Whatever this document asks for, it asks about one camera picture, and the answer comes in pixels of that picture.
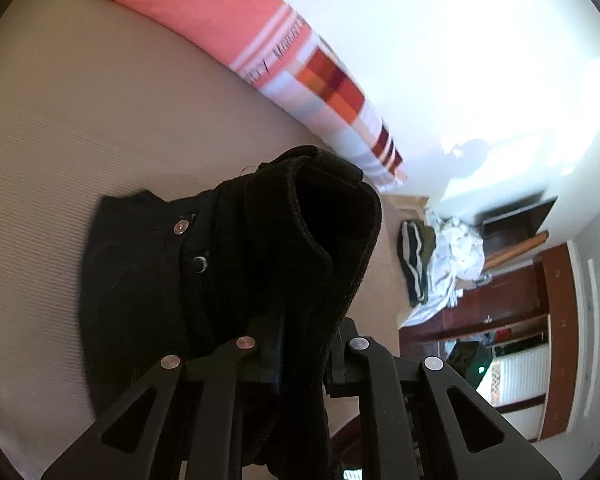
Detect beige bed mat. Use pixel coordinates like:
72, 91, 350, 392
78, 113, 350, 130
0, 0, 406, 480

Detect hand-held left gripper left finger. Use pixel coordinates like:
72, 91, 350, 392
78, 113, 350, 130
40, 316, 285, 480

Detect dark wooden furniture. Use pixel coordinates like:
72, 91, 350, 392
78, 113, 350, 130
480, 195, 558, 261

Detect dark striped garment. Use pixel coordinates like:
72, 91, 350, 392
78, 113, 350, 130
397, 220, 431, 306

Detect pile of clothes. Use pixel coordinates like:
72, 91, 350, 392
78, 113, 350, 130
400, 210, 486, 328

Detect brown wooden wardrobe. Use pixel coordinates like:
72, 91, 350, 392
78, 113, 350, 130
400, 242, 581, 441

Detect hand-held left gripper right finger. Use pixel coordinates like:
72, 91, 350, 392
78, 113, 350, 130
324, 317, 564, 480

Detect black pants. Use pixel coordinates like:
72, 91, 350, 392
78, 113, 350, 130
80, 145, 383, 480

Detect light wooden stick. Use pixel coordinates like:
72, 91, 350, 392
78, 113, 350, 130
482, 231, 551, 271

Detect pink checked long pillow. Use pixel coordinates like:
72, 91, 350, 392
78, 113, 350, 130
45, 0, 408, 193

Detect olive green garment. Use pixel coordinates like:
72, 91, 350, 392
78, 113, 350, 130
417, 225, 438, 261

